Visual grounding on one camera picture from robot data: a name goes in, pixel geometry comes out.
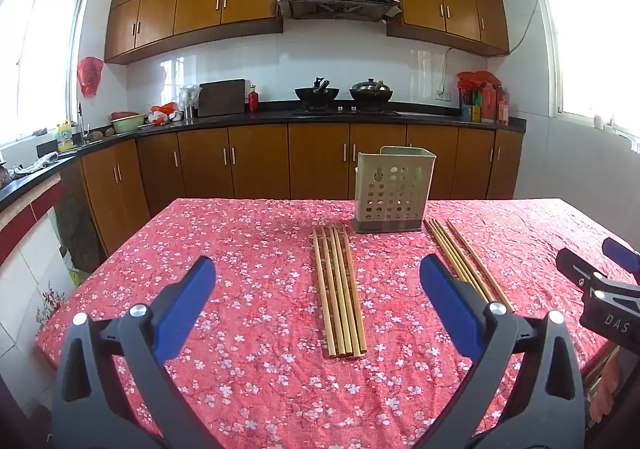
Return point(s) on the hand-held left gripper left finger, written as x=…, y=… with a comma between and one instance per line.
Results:
x=187, y=309

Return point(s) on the wooden lower kitchen cabinets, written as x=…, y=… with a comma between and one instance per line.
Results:
x=260, y=164

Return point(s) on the yellow detergent bottle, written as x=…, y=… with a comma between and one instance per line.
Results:
x=65, y=139

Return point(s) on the black gas stove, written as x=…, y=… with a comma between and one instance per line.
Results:
x=345, y=110

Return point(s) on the red floral tablecloth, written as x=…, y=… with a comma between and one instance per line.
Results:
x=250, y=279

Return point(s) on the person's right hand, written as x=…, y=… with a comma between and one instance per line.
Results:
x=607, y=389

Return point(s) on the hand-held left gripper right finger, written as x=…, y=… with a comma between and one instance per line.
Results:
x=445, y=304

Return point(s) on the metal faucet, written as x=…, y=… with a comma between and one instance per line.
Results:
x=81, y=126

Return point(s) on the group of condiment bottles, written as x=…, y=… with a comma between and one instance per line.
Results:
x=487, y=106

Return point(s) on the black wok with utensils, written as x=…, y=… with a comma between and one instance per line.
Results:
x=316, y=94

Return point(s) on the white rag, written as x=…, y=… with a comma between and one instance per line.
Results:
x=37, y=165

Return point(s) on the black wok with lid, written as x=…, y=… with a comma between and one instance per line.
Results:
x=371, y=93

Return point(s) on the black kitchen countertop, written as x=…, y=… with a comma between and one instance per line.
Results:
x=280, y=116

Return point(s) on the hanging red plastic bag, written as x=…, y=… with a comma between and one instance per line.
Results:
x=90, y=76

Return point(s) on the dark cutting board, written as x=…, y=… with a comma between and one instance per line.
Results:
x=222, y=98

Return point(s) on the white wall socket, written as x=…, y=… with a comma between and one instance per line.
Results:
x=442, y=95

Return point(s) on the green basin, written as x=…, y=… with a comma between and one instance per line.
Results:
x=127, y=124

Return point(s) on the bright window with white frame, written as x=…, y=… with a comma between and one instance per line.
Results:
x=595, y=44

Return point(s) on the red bottle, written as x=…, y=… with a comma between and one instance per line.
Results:
x=253, y=101

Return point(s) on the clear utensil container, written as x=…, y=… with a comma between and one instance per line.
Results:
x=189, y=101

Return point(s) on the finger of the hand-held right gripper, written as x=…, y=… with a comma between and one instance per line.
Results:
x=622, y=254
x=575, y=264

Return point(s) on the beige perforated chopstick holder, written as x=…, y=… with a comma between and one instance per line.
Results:
x=390, y=189

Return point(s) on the red and white plastic bags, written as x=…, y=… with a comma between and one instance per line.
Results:
x=165, y=113

